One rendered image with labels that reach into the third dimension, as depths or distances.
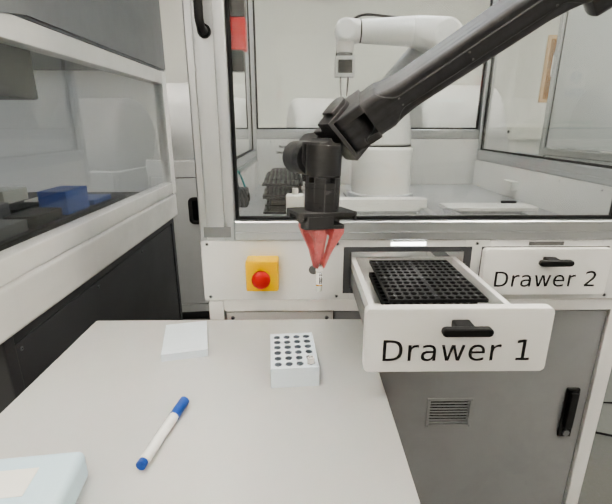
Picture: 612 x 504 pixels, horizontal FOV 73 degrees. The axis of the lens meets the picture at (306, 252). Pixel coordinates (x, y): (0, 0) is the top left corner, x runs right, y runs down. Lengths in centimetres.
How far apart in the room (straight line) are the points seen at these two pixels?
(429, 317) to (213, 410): 37
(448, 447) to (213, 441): 79
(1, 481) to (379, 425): 48
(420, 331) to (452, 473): 75
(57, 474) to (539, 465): 119
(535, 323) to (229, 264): 62
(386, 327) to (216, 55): 62
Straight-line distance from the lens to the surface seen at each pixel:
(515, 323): 72
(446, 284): 84
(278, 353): 78
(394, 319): 65
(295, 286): 97
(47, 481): 62
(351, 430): 67
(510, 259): 104
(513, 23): 66
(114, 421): 74
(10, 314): 98
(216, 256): 96
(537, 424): 135
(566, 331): 122
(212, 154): 92
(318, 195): 65
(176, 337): 91
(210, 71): 92
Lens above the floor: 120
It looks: 17 degrees down
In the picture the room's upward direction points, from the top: straight up
